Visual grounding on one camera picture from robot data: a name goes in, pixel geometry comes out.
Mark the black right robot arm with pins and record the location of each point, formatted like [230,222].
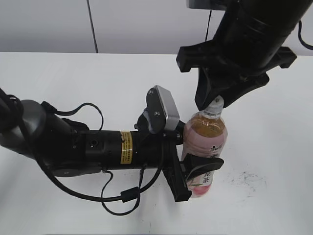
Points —
[271,20]

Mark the pink oolong tea bottle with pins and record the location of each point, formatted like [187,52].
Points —
[204,135]

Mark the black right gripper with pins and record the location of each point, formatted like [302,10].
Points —
[252,59]

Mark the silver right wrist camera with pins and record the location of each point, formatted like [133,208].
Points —
[207,4]

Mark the white bottle cap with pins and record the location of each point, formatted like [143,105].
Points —
[215,108]

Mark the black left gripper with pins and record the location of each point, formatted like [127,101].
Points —
[160,151]

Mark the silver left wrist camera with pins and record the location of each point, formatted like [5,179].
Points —
[162,113]

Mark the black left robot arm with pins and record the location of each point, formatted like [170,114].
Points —
[66,148]

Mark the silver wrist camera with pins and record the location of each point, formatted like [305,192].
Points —
[162,113]
[207,4]

